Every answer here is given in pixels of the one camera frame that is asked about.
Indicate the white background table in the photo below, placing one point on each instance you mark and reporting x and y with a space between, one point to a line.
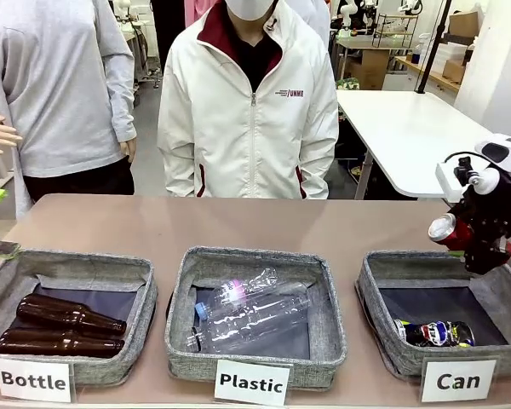
409 132

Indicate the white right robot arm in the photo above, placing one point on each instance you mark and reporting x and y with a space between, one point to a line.
506 157

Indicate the brown glass bottle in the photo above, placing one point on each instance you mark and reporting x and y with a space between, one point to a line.
51 344
64 313

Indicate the grey fabric bottle basket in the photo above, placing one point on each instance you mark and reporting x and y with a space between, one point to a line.
89 264

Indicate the grey fabric can basket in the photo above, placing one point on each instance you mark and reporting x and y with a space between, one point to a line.
379 277

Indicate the clear ribbed plastic bottle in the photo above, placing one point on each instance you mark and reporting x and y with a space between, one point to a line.
247 336

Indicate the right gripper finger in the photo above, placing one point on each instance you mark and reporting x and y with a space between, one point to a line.
483 253
457 253

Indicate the person in grey hoodie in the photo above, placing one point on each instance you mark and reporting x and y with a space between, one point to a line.
55 85

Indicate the blue spray bottle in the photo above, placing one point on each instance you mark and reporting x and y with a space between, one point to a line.
417 53

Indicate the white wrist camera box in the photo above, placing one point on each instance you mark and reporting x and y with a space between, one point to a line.
447 181

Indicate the clear blue-cap plastic bottle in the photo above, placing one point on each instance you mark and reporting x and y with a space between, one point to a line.
272 304

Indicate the white Bottle label card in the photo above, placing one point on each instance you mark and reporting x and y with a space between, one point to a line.
34 379

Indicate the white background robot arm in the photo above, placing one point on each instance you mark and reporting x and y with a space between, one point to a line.
348 13

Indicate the crushed pink-label plastic bottle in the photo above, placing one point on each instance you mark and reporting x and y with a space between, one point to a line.
247 285

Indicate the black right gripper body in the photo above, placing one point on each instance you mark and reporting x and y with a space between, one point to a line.
489 209

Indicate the crushed dark can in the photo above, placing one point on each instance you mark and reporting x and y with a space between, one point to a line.
438 334

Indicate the person in white jacket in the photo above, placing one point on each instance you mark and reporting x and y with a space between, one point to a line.
247 128

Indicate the white face mask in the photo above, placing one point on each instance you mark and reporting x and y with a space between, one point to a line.
251 7

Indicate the large cardboard box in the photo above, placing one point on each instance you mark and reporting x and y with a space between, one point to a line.
370 68

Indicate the white Plastic label card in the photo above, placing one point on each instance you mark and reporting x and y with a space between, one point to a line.
251 382

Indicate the black stand pole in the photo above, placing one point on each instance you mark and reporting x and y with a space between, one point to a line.
434 42

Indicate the wooden shelf bench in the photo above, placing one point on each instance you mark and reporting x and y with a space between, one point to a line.
434 72

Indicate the small cardboard box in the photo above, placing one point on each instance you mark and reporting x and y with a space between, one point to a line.
464 23

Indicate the red soda can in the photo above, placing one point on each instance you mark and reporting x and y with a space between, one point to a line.
453 234

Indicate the grey hoodie person's hand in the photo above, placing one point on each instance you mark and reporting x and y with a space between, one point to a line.
130 151

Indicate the grey fabric plastic basket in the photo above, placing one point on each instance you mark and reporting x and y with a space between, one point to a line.
323 298

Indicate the white Can label card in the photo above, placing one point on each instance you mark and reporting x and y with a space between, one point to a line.
457 380

